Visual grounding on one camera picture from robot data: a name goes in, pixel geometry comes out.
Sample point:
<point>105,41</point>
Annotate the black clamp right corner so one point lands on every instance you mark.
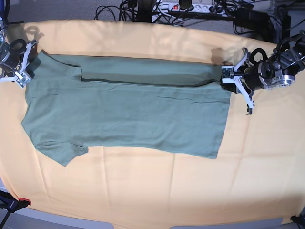
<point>299,220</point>

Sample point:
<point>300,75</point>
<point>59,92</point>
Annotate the red black table clamp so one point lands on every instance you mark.
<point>11,205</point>

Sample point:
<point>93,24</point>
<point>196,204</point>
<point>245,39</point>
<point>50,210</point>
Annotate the white power strip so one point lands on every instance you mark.
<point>174,8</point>

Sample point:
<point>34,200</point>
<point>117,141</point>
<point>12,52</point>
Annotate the green T-shirt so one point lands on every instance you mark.
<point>77,102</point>

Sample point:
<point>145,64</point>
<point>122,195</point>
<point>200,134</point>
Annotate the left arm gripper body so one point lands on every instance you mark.
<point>244,77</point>

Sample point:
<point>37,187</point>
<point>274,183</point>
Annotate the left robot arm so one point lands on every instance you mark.
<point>288,59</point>

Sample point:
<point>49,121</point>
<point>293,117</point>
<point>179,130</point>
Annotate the black power adapter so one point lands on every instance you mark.
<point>251,19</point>

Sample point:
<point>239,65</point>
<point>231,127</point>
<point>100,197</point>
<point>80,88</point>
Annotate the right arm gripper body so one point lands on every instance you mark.
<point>14,62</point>

